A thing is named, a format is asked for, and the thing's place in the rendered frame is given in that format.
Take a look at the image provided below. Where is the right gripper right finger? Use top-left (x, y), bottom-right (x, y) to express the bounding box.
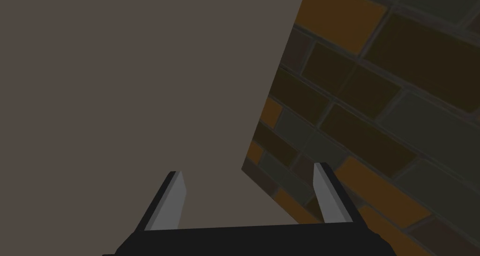
top-left (313, 162), bottom-right (366, 226)

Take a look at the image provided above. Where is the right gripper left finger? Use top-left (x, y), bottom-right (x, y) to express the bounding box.
top-left (135, 170), bottom-right (187, 232)

